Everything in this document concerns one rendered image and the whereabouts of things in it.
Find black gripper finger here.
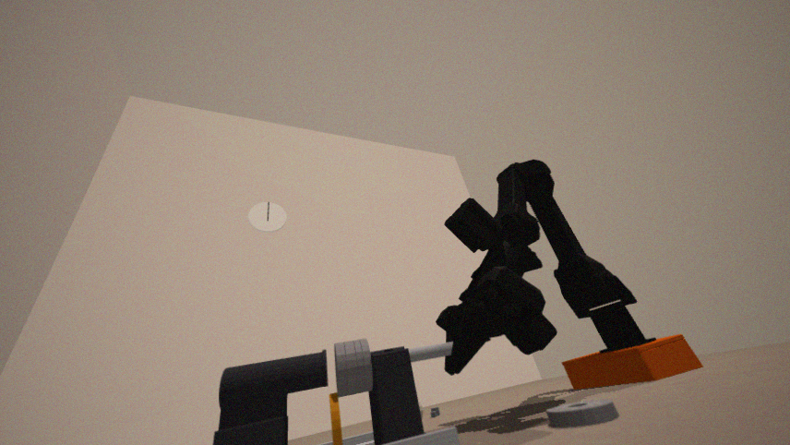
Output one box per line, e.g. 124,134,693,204
445,310,458,376
449,298,513,374

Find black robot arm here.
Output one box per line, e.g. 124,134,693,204
444,160,657,355

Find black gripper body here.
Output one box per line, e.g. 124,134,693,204
436,259,546,331

